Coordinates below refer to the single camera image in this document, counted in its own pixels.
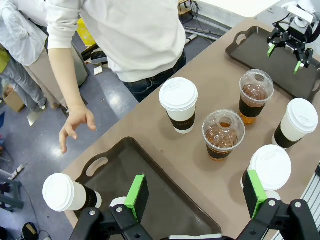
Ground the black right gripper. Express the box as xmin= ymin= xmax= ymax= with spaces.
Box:
xmin=266 ymin=23 xmax=315 ymax=75

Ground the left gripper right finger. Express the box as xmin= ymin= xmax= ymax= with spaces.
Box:
xmin=237 ymin=169 xmax=320 ymax=240

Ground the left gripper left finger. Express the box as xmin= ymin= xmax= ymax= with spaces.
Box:
xmin=69 ymin=173 xmax=153 ymax=240

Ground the white lidded paper coffee cup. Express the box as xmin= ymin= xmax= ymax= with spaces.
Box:
xmin=271 ymin=97 xmax=320 ymax=150
xmin=240 ymin=144 xmax=293 ymax=201
xmin=158 ymin=77 xmax=199 ymax=135
xmin=41 ymin=172 xmax=103 ymax=213

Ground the clear dome-lid iced coffee cup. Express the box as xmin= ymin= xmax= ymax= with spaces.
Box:
xmin=201 ymin=108 xmax=246 ymax=163
xmin=238 ymin=69 xmax=275 ymax=125

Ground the person's right forearm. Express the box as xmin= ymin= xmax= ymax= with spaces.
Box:
xmin=48 ymin=47 xmax=86 ymax=111

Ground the dark brown serving tray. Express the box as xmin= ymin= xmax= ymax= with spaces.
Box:
xmin=74 ymin=136 xmax=223 ymax=240
xmin=224 ymin=25 xmax=320 ymax=102

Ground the person's right hand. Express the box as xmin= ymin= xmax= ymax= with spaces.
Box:
xmin=59 ymin=103 xmax=97 ymax=154

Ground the white table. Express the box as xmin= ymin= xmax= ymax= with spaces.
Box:
xmin=196 ymin=0 xmax=283 ymax=19

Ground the grey stool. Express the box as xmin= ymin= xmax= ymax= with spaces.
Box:
xmin=0 ymin=168 xmax=25 ymax=213

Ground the grey metal bin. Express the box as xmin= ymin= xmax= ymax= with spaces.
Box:
xmin=71 ymin=42 xmax=91 ymax=87

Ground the person in white sweater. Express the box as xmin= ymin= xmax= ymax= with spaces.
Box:
xmin=46 ymin=0 xmax=187 ymax=103

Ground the small cardboard box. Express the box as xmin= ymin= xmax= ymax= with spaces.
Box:
xmin=2 ymin=87 xmax=26 ymax=113

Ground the yellow bag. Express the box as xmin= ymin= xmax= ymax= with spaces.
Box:
xmin=76 ymin=17 xmax=97 ymax=47

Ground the person in light blue shirt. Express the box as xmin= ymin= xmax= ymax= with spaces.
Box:
xmin=0 ymin=0 xmax=68 ymax=112

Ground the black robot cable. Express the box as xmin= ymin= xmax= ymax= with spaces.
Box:
xmin=306 ymin=23 xmax=320 ymax=47

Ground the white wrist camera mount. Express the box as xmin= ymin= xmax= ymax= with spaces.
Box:
xmin=286 ymin=5 xmax=315 ymax=28

